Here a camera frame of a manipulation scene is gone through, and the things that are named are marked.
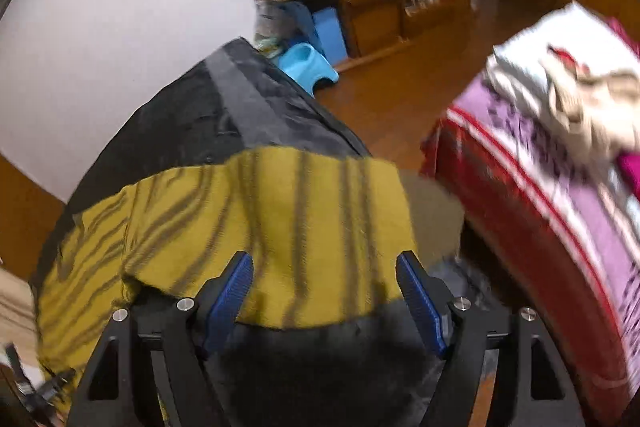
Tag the blue box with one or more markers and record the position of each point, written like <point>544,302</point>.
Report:
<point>330,34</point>

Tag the yellow striped knit sweater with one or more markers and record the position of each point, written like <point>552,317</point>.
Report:
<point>300,232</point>

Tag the magenta cloth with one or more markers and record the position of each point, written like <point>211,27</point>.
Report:
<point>628,174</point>

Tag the white folded cloth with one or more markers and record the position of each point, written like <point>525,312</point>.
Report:
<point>520,67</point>

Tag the clear plastic jug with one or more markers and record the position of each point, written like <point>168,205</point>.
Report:
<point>267,27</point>

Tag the light blue plastic stool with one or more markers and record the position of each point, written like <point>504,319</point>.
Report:
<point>305,62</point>

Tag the beige crumpled cloth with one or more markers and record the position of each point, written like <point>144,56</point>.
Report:
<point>590,117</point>

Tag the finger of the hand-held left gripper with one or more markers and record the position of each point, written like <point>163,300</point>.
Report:
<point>55,385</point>

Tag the black table cloth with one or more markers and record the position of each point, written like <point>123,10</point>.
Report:
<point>200,107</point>

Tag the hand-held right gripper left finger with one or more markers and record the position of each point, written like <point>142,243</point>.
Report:
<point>227,302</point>

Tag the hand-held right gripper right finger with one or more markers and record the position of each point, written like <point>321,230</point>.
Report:
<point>422,302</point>

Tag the wooden low cabinet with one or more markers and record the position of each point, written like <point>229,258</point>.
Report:
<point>375,17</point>

